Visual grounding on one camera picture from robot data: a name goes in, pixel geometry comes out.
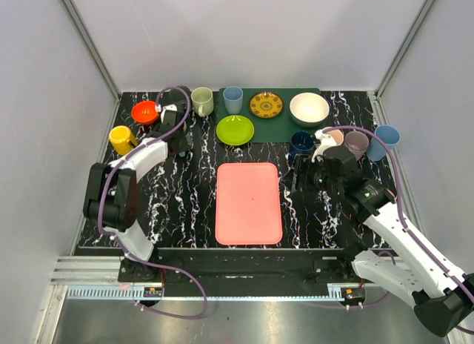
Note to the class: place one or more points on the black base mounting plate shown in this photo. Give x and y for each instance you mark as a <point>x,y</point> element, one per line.
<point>319,265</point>

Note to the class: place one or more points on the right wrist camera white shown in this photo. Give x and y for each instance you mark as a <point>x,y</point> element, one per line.
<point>319,151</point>

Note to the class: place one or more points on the dark green mat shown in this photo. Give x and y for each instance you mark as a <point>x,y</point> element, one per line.
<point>278,129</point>

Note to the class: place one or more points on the light green mug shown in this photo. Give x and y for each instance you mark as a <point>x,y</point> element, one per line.
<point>202,98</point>

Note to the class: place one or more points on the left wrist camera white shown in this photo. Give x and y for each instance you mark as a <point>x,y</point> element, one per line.
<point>162,108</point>

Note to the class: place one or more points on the red bowl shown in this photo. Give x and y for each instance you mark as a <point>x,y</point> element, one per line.
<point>145,113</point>

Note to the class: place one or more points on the pink tray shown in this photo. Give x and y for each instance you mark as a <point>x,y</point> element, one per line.
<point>248,209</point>

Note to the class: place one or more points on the yellow mug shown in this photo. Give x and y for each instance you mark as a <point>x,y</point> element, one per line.
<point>122,139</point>

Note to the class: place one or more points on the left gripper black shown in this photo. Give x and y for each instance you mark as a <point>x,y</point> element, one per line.
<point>174,100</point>

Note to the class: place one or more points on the blue cup on mat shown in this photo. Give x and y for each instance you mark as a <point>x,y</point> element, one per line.
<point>233,97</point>

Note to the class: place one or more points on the blue cup at right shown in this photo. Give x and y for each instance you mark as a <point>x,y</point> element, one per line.
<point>389,136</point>

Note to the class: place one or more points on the front aluminium rail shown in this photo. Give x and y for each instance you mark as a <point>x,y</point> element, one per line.
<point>229,290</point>

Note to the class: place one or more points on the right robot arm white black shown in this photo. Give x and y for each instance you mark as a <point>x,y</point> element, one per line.
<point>439,292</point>

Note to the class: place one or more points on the grey mug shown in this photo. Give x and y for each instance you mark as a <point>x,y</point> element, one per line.
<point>178,98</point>

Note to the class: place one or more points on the purple mug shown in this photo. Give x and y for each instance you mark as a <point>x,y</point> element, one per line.
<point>357,143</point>

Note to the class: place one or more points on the yellow patterned plate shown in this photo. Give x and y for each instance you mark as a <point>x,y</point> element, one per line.
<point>266,105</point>

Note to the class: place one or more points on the lime green plate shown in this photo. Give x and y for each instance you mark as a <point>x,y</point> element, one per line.
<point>235,130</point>

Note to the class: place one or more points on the right aluminium frame post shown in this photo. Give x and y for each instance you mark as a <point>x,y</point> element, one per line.
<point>416,26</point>

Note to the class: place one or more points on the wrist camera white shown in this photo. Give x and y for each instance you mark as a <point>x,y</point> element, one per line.
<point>162,108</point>
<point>319,151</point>

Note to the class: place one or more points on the white bowl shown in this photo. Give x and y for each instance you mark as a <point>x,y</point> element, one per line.
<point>309,110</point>

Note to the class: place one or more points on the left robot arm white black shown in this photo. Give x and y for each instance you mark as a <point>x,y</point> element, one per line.
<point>111,200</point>

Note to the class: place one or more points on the aluminium frame post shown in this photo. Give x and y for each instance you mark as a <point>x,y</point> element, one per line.
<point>78,22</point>
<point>416,26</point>

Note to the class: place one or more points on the navy blue mug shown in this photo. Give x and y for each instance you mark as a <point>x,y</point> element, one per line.
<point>301,142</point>

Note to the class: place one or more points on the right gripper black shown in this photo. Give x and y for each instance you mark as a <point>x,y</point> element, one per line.
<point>304,164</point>

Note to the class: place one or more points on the pink mug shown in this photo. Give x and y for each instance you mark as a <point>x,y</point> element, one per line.
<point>337,135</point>

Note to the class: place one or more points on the left aluminium frame post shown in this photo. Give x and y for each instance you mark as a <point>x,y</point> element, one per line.
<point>78,22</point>

